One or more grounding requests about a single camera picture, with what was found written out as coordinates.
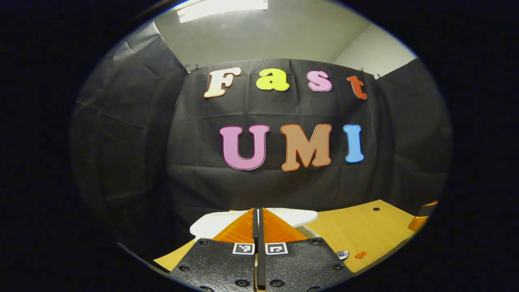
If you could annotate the white desktop garbage bin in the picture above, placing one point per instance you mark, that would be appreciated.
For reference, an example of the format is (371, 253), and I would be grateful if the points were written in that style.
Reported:
(215, 223)

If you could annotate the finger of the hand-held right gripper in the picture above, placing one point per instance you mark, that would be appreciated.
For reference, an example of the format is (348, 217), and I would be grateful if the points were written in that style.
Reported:
(419, 221)

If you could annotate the ceiling light panel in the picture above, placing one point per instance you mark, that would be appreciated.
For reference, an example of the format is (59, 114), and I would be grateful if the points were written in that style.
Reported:
(223, 8)

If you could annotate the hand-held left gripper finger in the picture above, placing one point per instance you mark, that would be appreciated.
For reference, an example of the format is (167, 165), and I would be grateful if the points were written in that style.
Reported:
(261, 235)
(255, 227)

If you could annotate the black backdrop cloth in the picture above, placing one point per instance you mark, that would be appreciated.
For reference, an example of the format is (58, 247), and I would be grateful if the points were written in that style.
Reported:
(194, 170)

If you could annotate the blue pop can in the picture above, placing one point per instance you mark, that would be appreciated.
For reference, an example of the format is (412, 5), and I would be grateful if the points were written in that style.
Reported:
(342, 255)

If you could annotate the orange paper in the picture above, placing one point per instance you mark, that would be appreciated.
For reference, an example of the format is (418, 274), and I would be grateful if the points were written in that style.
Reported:
(360, 254)

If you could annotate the wooden desktop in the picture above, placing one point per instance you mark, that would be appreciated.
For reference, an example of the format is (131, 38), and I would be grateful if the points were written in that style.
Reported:
(365, 227)

